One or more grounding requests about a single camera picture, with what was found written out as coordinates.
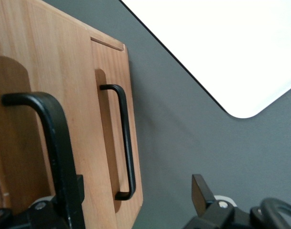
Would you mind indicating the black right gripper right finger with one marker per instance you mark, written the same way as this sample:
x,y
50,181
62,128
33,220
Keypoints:
x,y
201,193

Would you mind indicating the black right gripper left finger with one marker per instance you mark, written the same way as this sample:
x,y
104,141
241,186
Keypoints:
x,y
80,190

